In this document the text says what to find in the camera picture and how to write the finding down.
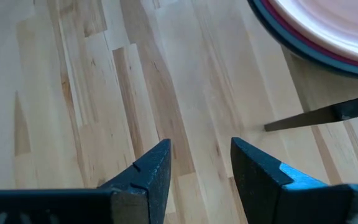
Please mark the blue plate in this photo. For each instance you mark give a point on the blue plate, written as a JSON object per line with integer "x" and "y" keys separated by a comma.
{"x": 291, "y": 46}

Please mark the wooden shelf with black frame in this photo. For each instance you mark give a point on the wooden shelf with black frame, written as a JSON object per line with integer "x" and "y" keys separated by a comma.
{"x": 337, "y": 113}

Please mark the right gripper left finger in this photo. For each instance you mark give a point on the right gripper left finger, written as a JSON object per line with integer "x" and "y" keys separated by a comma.
{"x": 73, "y": 207}

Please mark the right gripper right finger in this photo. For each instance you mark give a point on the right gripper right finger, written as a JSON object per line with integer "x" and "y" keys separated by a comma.
{"x": 291, "y": 205}

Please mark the pink plate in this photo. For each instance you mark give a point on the pink plate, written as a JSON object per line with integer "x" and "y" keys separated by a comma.
{"x": 337, "y": 21}

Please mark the magenta plate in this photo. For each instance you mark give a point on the magenta plate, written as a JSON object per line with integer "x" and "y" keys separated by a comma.
{"x": 303, "y": 41}

